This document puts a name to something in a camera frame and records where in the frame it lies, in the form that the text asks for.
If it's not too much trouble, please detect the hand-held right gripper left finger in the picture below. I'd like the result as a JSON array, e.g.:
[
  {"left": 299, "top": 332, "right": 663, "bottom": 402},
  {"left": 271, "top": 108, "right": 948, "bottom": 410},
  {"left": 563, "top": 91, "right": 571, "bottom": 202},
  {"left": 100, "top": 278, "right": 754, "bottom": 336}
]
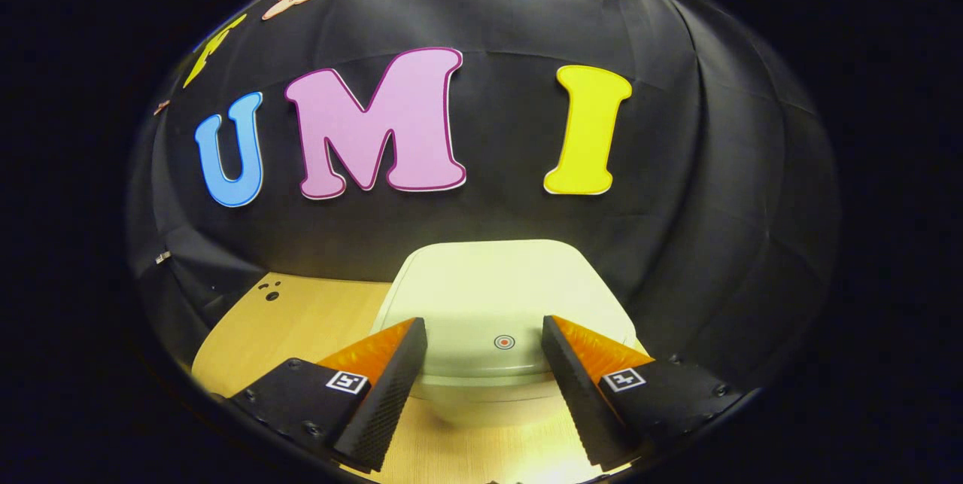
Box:
[{"left": 228, "top": 317, "right": 428, "bottom": 473}]

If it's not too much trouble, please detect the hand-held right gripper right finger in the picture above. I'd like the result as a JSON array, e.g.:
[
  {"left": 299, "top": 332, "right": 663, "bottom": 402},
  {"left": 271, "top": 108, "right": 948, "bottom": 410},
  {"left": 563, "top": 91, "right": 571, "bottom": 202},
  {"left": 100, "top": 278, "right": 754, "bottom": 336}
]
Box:
[{"left": 541, "top": 315, "right": 747, "bottom": 472}]

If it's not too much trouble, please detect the pale green desktop garbage bin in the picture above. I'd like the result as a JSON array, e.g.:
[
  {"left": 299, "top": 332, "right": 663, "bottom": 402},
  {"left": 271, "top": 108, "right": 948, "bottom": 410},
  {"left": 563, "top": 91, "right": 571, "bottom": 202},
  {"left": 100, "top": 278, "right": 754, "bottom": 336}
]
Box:
[{"left": 372, "top": 239, "right": 640, "bottom": 428}]

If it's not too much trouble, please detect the wooden desktop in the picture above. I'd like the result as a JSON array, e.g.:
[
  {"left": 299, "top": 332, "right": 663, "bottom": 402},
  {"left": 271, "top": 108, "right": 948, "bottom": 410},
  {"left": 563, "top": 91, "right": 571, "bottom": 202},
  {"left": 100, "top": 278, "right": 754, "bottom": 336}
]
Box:
[{"left": 192, "top": 272, "right": 652, "bottom": 484}]

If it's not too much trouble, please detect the black backdrop cloth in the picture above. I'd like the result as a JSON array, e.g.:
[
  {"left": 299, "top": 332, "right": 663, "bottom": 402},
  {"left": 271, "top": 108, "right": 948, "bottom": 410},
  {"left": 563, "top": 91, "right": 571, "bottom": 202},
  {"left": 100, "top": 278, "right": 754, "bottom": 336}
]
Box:
[{"left": 126, "top": 0, "right": 842, "bottom": 394}]

